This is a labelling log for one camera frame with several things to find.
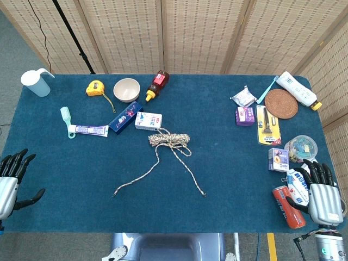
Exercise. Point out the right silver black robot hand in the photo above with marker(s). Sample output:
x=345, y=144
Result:
x=324, y=198

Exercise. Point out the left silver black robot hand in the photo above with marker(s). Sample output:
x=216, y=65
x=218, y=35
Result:
x=6, y=187

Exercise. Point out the white blue salt bag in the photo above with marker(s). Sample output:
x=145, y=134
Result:
x=296, y=186

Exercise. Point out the red drink can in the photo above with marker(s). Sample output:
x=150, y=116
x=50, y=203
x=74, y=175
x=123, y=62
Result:
x=288, y=206

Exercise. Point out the blue binder clip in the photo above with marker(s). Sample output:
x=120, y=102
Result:
x=288, y=179

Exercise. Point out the clear tub of clips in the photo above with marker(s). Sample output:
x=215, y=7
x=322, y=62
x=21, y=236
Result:
x=300, y=148

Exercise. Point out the purple juice carton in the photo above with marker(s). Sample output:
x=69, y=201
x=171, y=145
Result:
x=278, y=160

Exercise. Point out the yellow floor tape strip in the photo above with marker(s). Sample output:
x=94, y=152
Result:
x=272, y=247

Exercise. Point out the blue felt table cloth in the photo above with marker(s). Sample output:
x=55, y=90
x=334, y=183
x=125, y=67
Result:
x=81, y=168

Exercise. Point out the razor in yellow blister pack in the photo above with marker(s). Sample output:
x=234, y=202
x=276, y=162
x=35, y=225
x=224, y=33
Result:
x=267, y=133

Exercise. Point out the mint green brush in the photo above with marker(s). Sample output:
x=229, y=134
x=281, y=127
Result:
x=65, y=114

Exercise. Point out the white table leg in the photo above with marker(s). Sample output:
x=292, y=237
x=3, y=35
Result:
x=236, y=246

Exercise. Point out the white purple toothpaste tube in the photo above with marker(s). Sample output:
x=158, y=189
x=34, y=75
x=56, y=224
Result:
x=89, y=130

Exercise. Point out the round brown woven coaster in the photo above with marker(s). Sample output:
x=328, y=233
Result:
x=281, y=104

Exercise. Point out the white plastic pitcher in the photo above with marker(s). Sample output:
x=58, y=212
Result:
x=35, y=84

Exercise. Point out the purple tissue pack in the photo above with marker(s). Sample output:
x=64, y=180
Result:
x=244, y=116

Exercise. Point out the white bottle yellow cap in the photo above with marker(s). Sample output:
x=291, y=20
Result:
x=296, y=87

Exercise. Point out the light blue toothbrush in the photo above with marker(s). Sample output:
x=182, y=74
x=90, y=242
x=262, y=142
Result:
x=267, y=88

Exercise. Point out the white wipes packet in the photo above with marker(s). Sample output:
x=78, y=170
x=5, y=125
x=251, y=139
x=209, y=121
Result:
x=243, y=97

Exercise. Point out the yellow tape measure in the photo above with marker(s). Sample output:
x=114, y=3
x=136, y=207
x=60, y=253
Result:
x=95, y=88

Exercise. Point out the long dark blue box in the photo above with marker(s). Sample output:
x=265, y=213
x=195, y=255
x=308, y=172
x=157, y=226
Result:
x=123, y=118

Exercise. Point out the beige bowl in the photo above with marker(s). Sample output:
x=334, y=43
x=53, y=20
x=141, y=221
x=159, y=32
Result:
x=126, y=91

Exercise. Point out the white blue milk carton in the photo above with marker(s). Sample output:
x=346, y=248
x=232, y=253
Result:
x=148, y=121

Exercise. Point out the blue-grey robot torso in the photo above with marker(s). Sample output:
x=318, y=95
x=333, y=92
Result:
x=168, y=247

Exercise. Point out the black tripod stand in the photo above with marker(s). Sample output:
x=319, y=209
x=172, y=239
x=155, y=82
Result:
x=69, y=30

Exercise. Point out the honey bottle yellow cap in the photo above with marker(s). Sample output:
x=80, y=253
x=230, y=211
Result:
x=156, y=84

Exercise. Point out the white perforated robot bracket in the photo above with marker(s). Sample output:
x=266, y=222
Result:
x=230, y=257
x=117, y=253

